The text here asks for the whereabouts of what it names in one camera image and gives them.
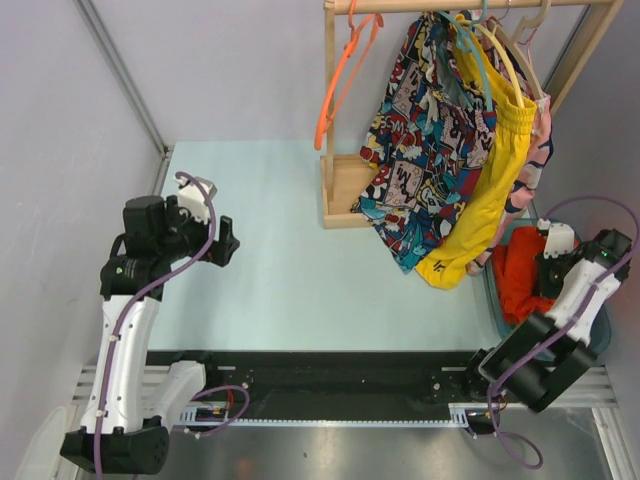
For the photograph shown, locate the teal plastic basket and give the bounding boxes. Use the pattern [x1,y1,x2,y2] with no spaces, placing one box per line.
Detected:
[482,218,612,355]

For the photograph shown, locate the orange plastic hanger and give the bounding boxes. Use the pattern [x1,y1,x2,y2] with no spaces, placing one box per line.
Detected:
[313,1,384,151]

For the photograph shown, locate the pink patterned shorts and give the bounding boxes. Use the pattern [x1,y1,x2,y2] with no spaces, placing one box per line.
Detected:
[467,16,553,275]

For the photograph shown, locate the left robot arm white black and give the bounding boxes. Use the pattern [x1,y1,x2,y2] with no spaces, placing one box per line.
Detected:
[60,194,240,478]

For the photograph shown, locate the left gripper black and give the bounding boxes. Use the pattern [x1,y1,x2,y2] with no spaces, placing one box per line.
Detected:
[157,195,238,266]

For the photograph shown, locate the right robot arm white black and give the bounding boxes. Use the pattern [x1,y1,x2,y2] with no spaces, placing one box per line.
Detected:
[461,229,633,413]

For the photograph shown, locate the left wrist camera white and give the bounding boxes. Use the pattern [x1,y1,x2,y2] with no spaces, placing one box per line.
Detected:
[175,172,218,224]

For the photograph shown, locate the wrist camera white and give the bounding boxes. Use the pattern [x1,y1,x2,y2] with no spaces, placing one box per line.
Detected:
[536,218,575,260]
[175,172,218,224]

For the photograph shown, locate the wooden clothes rack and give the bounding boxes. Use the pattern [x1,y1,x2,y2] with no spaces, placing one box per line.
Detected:
[314,1,623,229]

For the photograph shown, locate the orange shorts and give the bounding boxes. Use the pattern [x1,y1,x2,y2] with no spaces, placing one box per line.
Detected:
[491,226,555,326]

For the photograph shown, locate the yellow shorts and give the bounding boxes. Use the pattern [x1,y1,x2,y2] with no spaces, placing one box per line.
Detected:
[416,30,537,290]

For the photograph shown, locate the comic print shorts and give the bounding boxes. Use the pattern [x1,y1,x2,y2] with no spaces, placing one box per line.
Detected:
[352,12,497,273]

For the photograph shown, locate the aluminium corner post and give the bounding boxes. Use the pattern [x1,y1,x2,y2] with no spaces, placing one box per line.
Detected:
[72,0,173,194]

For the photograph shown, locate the aluminium frame rail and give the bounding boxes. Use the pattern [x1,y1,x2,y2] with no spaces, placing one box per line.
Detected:
[71,366,617,408]

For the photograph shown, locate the white cable duct strip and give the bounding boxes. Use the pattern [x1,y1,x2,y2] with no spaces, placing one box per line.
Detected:
[175,406,469,429]

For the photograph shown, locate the beige plastic hanger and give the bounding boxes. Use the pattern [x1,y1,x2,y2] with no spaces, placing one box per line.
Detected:
[487,0,551,100]

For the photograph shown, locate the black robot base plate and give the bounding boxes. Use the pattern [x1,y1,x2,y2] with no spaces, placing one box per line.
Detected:
[147,350,487,425]

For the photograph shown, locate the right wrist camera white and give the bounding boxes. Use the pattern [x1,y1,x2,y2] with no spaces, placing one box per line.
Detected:
[536,218,575,260]

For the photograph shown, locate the yellow plastic hanger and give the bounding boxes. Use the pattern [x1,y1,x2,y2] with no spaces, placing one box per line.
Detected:
[469,22,524,108]

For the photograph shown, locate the teal plastic hanger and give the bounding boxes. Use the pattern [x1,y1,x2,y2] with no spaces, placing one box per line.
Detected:
[437,0,494,112]

